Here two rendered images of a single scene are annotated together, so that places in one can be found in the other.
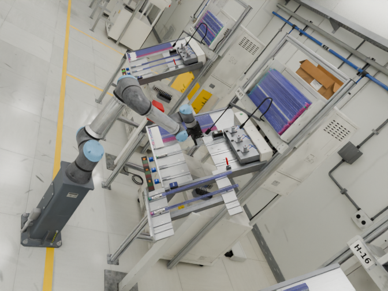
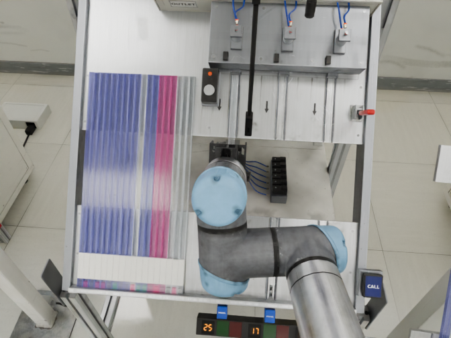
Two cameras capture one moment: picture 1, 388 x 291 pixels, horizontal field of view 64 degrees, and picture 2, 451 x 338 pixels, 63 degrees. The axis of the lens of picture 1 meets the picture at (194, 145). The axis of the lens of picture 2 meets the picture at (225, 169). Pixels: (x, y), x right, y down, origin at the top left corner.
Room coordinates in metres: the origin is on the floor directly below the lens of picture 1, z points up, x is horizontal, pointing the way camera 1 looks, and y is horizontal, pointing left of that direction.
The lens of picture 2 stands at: (1.68, 0.42, 1.55)
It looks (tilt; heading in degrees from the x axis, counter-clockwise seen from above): 47 degrees down; 312
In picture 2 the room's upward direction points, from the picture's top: straight up
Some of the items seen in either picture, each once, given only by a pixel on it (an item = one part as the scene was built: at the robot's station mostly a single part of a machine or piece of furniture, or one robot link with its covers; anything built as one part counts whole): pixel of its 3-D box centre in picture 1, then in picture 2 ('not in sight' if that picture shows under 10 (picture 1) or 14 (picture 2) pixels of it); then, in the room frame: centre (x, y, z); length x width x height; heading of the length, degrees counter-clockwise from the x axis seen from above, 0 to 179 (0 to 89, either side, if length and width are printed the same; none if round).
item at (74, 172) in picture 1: (81, 168); not in sight; (1.48, 0.42, 0.60); 0.15 x 0.15 x 0.10
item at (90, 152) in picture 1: (90, 153); not in sight; (1.48, 0.43, 0.72); 0.13 x 0.12 x 0.14; 45
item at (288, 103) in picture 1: (280, 101); not in sight; (2.21, -0.27, 1.52); 0.51 x 0.13 x 0.27; 37
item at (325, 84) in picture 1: (325, 79); not in sight; (2.48, -0.44, 1.82); 0.68 x 0.30 x 0.20; 37
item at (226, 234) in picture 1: (189, 210); (228, 196); (2.33, -0.33, 0.31); 0.70 x 0.65 x 0.62; 37
